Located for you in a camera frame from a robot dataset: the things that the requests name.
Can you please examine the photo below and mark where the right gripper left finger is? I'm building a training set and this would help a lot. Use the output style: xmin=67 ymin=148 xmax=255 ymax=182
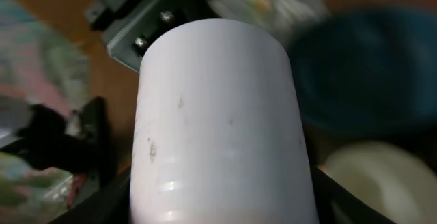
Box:
xmin=51 ymin=167 xmax=131 ymax=224

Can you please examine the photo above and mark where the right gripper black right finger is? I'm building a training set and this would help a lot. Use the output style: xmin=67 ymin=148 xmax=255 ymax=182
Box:
xmin=312 ymin=167 xmax=394 ymax=224

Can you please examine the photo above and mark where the cream plastic cup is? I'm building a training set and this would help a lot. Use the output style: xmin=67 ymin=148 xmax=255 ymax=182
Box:
xmin=322 ymin=141 xmax=436 ymax=224

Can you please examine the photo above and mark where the pink plastic cup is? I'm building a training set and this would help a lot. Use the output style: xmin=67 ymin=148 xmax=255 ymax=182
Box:
xmin=130 ymin=19 xmax=318 ymax=223

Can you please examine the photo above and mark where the clear plastic waste bin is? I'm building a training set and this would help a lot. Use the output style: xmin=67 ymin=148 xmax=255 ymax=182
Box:
xmin=208 ymin=0 xmax=326 ymax=38

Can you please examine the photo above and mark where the dark blue plate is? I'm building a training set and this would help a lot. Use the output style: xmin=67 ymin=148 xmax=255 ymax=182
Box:
xmin=287 ymin=7 xmax=436 ymax=138

